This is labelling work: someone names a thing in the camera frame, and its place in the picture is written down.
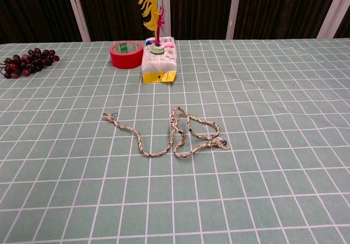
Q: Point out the white yellow tissue pack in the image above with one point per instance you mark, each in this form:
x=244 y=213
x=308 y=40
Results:
x=159 y=63

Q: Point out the green white checked tablecloth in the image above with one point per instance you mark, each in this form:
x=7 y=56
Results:
x=175 y=173

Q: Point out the red tape roll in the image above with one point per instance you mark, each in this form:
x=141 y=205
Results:
x=124 y=60

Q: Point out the yellow pink feather shuttlecock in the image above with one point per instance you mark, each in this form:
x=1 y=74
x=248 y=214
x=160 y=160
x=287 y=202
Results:
x=150 y=8

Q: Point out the dark purple grape bunch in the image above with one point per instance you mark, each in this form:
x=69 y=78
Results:
x=27 y=62

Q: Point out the white folding screen frame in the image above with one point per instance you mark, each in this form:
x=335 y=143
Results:
x=79 y=11

